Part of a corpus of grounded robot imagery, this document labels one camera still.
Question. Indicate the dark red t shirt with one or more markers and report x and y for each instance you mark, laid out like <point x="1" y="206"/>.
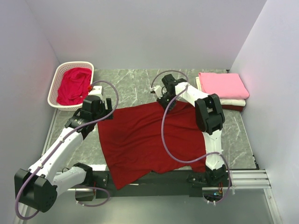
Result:
<point x="132" y="145"/>

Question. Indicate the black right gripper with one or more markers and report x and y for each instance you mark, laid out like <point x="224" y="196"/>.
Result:
<point x="160" y="101"/>

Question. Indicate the white plastic laundry basket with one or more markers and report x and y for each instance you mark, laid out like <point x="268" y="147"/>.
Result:
<point x="56" y="81"/>

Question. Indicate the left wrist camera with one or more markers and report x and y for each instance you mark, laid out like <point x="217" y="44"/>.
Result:
<point x="95" y="90"/>

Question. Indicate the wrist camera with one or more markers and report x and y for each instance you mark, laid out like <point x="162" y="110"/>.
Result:
<point x="95" y="90"/>
<point x="158" y="90"/>

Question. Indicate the folded red t shirt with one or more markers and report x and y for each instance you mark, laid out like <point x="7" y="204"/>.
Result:
<point x="233" y="107"/>

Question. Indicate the aluminium rail frame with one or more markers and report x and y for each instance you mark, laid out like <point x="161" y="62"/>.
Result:
<point x="240" y="179"/>

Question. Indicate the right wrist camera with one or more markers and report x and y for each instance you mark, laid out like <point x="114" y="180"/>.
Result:
<point x="158" y="90"/>

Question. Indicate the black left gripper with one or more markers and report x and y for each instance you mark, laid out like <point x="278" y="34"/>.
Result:
<point x="106" y="112"/>

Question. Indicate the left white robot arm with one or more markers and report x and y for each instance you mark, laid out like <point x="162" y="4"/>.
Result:
<point x="39" y="186"/>

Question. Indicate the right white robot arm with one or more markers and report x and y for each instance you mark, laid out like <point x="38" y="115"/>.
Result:
<point x="209" y="118"/>

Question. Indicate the folded white t shirt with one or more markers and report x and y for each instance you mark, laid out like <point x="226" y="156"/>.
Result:
<point x="234" y="102"/>

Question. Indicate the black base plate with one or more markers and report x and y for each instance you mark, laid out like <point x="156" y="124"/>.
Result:
<point x="173" y="183"/>

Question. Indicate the folded pink t shirt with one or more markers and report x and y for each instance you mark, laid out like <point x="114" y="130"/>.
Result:
<point x="225" y="85"/>

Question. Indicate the crimson t shirt in basket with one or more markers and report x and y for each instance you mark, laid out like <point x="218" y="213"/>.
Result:
<point x="74" y="86"/>

